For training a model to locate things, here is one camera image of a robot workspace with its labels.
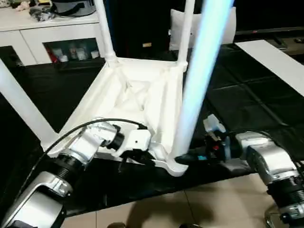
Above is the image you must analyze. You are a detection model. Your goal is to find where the grey cushion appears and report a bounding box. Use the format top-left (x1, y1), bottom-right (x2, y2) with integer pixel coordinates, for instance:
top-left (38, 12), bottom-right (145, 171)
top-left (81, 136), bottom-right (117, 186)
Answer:
top-left (169, 6), bottom-right (237, 51)

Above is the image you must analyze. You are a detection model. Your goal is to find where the white glass-door cabinet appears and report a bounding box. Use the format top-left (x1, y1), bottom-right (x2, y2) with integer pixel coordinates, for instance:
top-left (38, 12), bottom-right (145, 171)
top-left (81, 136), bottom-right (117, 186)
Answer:
top-left (0, 5), bottom-right (109, 66)

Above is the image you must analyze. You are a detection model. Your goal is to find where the dark round appliance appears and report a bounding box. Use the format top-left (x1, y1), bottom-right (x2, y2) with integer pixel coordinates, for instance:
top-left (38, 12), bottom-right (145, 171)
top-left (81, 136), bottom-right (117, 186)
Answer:
top-left (28, 0), bottom-right (98, 17)

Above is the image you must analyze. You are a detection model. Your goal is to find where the white flat board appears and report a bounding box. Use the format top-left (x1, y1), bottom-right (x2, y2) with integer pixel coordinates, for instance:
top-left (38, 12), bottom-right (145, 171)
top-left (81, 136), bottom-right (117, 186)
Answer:
top-left (236, 40), bottom-right (304, 98)

